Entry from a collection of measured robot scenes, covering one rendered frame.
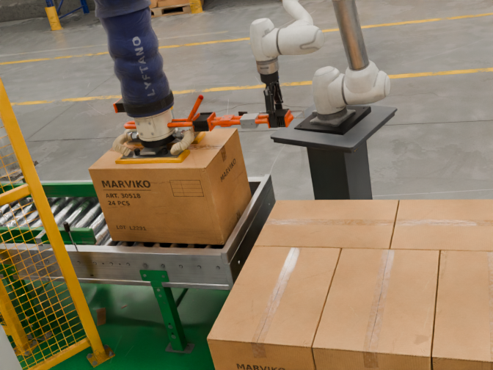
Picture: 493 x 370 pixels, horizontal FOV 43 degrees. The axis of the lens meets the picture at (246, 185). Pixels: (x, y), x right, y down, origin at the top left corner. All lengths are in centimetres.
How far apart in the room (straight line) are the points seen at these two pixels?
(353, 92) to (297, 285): 111
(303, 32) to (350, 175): 113
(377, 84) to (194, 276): 127
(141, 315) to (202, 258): 87
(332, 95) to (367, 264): 100
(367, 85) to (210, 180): 94
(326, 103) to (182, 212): 96
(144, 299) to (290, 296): 133
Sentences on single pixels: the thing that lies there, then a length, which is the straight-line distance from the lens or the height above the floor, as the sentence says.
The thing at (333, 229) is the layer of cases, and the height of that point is 54.
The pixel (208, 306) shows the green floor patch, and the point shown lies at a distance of 343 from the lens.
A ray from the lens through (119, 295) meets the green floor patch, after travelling 373.
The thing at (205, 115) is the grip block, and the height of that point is 109.
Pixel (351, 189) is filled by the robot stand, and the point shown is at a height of 41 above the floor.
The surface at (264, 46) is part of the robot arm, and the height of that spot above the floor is 140.
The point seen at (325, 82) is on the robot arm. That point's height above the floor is 100.
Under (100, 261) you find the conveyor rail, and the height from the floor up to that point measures 53.
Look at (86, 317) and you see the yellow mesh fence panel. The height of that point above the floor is 27.
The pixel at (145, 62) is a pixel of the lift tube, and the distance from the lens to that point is 273.
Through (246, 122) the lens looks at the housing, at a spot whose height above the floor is 107.
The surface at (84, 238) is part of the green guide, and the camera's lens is 317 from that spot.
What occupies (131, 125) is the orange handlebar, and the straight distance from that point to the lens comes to 294.
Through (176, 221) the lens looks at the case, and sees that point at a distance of 289.
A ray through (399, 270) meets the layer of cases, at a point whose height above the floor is 54.
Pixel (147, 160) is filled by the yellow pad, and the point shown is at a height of 96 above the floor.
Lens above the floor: 207
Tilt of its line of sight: 27 degrees down
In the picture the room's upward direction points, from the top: 12 degrees counter-clockwise
